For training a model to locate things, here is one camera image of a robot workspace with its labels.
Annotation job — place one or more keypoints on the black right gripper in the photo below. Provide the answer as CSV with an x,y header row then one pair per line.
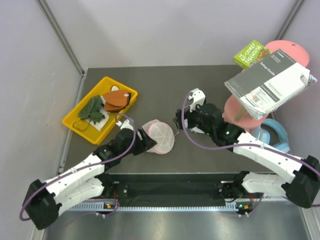
x,y
189,114

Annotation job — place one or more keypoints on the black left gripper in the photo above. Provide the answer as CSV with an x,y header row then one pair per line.
x,y
144,144

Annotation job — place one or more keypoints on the pink-zippered round laundry bag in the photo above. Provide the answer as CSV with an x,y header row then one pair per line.
x,y
162,133

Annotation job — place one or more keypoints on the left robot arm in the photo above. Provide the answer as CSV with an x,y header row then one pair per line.
x,y
46,201

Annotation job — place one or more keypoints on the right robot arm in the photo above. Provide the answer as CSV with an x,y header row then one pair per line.
x,y
294,178

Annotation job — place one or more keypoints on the orange bra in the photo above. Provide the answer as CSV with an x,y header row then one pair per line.
x,y
116,101

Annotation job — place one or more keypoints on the green bra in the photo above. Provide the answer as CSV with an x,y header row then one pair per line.
x,y
91,112

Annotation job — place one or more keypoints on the yellow plastic tray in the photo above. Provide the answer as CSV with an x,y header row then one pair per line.
x,y
91,134

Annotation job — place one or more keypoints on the pink tiered stand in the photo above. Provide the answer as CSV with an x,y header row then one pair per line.
x,y
236,113

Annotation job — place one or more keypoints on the blue headphones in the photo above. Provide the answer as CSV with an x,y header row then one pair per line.
x,y
271,131

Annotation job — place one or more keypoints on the green treehouse book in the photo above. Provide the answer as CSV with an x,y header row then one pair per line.
x,y
251,54

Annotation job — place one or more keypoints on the grey setup guide booklet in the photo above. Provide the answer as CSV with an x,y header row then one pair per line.
x,y
270,83

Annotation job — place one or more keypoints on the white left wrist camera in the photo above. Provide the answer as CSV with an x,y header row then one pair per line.
x,y
125,124

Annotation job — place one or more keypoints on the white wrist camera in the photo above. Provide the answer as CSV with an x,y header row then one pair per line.
x,y
125,124
197,98

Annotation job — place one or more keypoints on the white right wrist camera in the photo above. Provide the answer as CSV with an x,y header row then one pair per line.
x,y
197,98

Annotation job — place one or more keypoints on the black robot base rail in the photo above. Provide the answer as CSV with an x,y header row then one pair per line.
x,y
171,189

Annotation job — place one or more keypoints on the grey aluminium corner post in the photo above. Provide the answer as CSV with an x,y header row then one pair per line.
x,y
60,35

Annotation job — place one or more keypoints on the right aluminium corner post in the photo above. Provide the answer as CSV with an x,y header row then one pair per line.
x,y
297,6

